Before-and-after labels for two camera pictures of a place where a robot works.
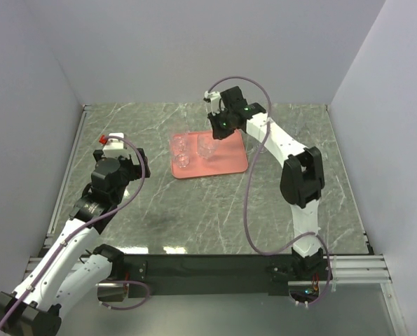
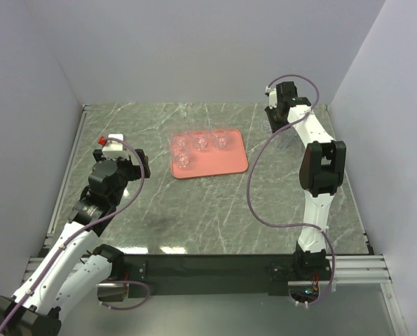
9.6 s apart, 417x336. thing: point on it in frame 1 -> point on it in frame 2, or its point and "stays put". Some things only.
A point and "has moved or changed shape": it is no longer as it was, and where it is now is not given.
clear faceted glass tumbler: (181, 157) stays put
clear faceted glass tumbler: (256, 147) -> (219, 138)
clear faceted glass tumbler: (204, 145) has moved or changed shape
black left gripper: (135, 169) stays put
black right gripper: (218, 134) -> (274, 126)
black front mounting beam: (216, 275) stays put
